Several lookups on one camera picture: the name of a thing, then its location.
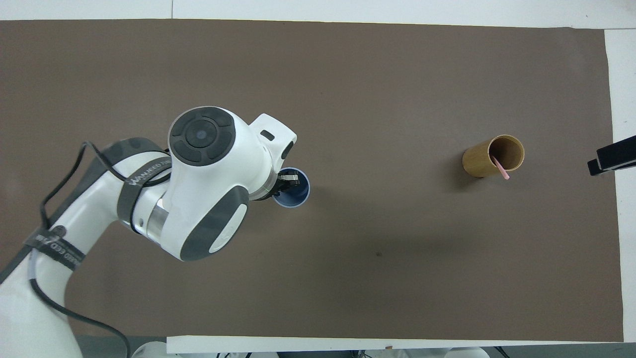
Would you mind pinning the blue cup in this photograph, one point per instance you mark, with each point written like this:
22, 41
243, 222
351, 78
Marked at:
300, 199

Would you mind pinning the pink chopstick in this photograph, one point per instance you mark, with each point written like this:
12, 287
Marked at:
503, 172

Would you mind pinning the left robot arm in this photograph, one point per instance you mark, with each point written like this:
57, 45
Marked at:
218, 164

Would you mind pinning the black stand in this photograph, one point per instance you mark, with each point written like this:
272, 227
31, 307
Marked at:
616, 155

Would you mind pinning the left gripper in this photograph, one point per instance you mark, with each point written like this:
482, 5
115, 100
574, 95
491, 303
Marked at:
281, 186

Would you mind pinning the brown cylindrical cup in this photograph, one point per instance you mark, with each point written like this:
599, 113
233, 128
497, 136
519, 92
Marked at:
476, 161

